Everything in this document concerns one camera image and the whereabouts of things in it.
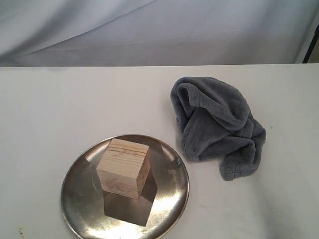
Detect wooden cube block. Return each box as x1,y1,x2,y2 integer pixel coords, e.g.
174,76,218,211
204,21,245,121
96,138,151,199

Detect grey fluffy towel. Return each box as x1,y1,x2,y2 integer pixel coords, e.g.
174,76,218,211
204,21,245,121
170,77,266,181

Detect round steel plate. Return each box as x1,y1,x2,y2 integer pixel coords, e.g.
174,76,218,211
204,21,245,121
60,134,189,239

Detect white backdrop cloth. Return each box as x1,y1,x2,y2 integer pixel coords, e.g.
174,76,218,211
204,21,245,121
0,0,319,67

